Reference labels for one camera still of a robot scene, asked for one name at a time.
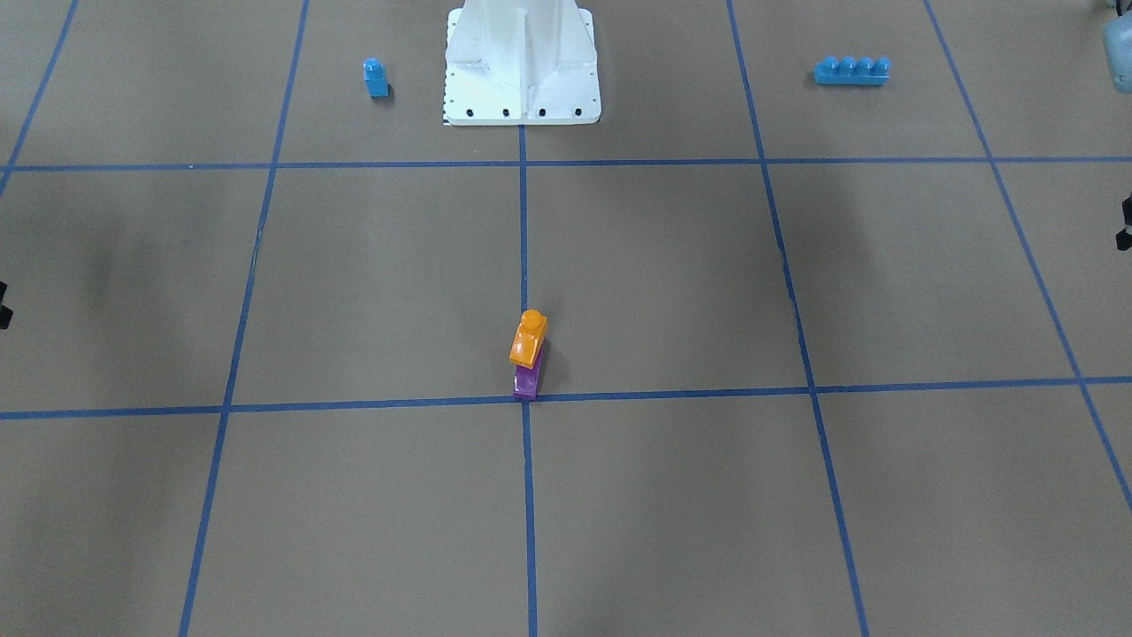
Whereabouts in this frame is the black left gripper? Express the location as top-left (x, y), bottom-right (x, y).
top-left (1115, 195), bottom-right (1132, 251)

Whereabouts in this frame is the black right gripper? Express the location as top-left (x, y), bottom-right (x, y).
top-left (0, 281), bottom-right (15, 330)

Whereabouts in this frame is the purple trapezoid block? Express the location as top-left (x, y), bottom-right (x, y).
top-left (512, 342), bottom-right (549, 402)

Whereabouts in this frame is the orange trapezoid block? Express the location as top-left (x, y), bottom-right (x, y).
top-left (509, 308), bottom-right (548, 368)

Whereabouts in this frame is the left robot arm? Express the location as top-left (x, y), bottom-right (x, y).
top-left (1101, 1), bottom-right (1131, 251)

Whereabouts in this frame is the long blue four-stud block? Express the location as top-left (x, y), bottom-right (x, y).
top-left (813, 55), bottom-right (892, 86)

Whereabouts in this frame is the small blue block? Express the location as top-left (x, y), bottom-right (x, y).
top-left (363, 58), bottom-right (391, 98)

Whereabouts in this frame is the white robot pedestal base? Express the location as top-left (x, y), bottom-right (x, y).
top-left (441, 1), bottom-right (602, 127)

